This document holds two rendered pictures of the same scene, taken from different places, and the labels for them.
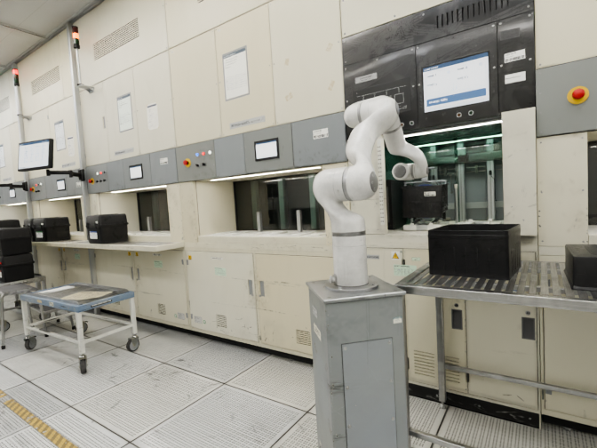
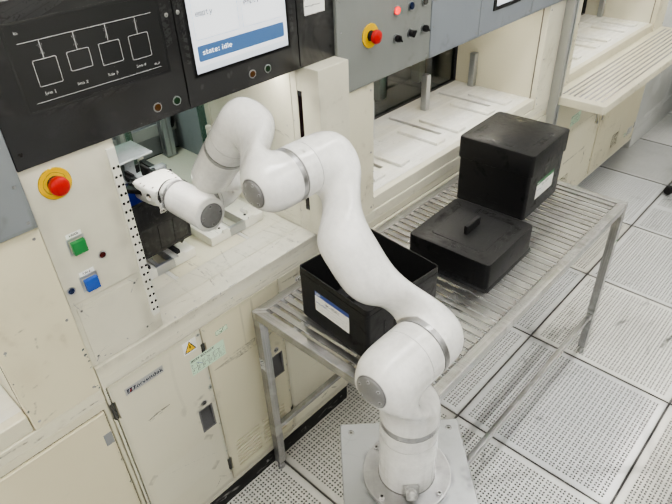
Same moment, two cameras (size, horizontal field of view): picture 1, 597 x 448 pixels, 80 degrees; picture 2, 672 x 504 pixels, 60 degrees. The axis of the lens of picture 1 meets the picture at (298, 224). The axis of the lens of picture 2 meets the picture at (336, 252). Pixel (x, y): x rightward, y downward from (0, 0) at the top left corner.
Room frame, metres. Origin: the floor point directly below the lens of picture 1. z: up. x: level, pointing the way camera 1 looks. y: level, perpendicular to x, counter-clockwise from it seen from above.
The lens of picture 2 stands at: (1.26, 0.59, 1.90)
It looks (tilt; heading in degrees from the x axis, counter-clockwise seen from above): 35 degrees down; 280
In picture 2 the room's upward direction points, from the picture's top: 3 degrees counter-clockwise
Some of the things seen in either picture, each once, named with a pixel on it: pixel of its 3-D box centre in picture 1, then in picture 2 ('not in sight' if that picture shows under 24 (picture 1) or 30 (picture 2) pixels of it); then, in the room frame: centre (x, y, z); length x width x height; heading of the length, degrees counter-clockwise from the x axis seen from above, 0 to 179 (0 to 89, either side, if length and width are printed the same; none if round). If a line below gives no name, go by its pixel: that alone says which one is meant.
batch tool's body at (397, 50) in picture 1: (449, 209); (146, 202); (2.11, -0.90, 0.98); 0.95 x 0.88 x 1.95; 145
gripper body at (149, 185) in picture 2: not in sight; (161, 187); (1.90, -0.63, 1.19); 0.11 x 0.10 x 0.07; 145
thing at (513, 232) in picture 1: (474, 248); (368, 290); (1.39, -0.69, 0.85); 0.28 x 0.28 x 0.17; 50
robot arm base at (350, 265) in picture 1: (350, 260); (407, 446); (1.25, -0.18, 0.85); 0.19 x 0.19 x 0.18
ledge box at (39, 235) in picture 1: (51, 228); not in sight; (3.95, 2.75, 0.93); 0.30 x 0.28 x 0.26; 58
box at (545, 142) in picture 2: not in sight; (510, 164); (0.93, -1.42, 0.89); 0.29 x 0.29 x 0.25; 57
